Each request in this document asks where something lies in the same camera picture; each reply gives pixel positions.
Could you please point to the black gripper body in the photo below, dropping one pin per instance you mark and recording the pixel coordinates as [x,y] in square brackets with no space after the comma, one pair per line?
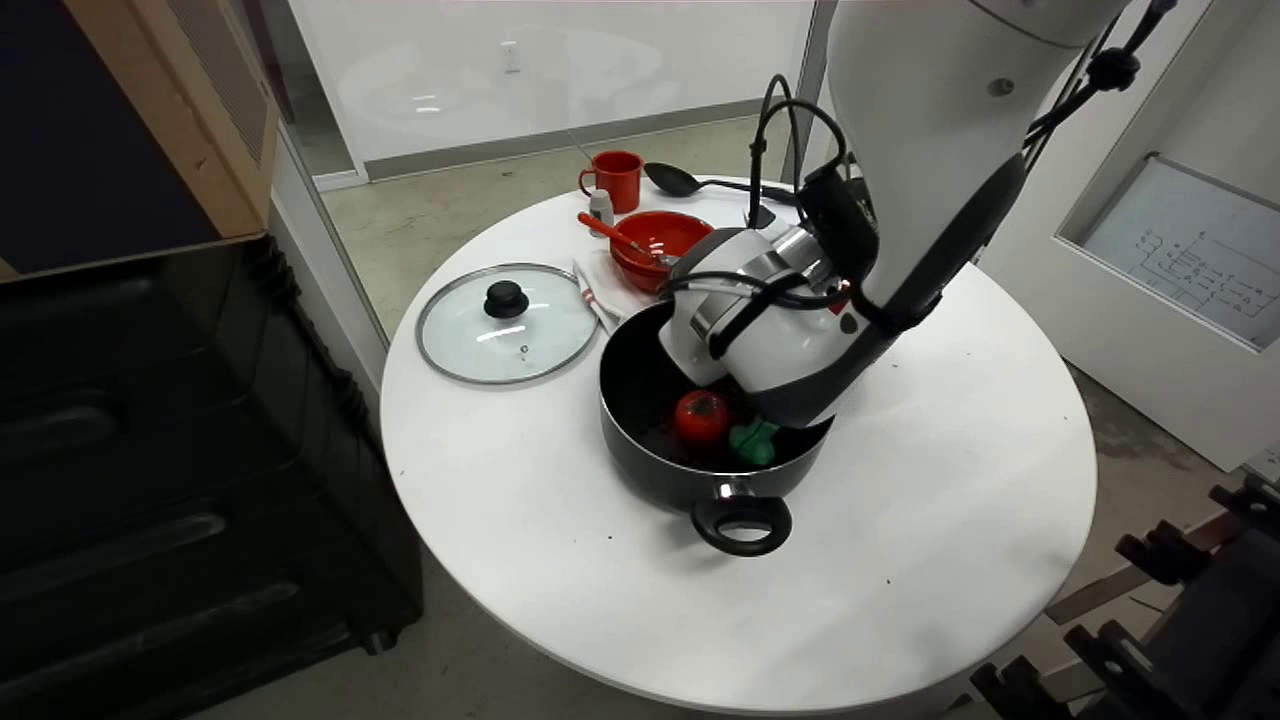
[840,212]

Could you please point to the metal utensil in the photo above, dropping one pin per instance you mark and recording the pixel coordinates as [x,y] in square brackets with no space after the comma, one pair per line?
[599,307]

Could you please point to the frosted glass wall panel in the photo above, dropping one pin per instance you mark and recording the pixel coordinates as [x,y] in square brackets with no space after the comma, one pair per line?
[533,66]

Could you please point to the red mug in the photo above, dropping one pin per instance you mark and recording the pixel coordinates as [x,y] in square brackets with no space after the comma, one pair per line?
[617,176]

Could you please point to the red toy tomato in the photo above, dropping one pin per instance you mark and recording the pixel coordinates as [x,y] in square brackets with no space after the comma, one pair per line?
[700,418]

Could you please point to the wooden beam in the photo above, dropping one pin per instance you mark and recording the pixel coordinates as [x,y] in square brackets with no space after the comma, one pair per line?
[187,104]

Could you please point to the door window panel with writing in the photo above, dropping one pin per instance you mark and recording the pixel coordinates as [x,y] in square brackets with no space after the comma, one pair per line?
[1194,255]

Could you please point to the black equipment rack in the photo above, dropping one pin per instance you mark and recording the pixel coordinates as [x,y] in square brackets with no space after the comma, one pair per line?
[1224,627]

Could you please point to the glass pot lid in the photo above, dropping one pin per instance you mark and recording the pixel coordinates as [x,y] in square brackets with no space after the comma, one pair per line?
[524,334]

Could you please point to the red plastic spoon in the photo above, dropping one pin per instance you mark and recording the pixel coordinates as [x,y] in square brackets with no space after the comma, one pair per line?
[607,231]

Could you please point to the black ladle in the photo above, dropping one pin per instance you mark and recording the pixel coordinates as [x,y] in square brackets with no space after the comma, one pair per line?
[672,176]

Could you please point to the red bowl holding spoon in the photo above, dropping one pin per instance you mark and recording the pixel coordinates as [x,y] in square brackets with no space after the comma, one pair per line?
[664,243]

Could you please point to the black cooking pot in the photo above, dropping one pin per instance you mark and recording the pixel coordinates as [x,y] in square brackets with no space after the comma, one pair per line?
[643,402]

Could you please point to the small white shaker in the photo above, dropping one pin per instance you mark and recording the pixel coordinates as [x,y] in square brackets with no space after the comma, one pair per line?
[607,204]

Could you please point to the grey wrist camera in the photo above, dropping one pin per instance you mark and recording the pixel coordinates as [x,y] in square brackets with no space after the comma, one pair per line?
[795,255]

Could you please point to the white door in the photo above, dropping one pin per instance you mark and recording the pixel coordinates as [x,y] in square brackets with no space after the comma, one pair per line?
[1185,83]

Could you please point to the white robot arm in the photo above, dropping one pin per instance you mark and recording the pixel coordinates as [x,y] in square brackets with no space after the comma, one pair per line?
[935,134]

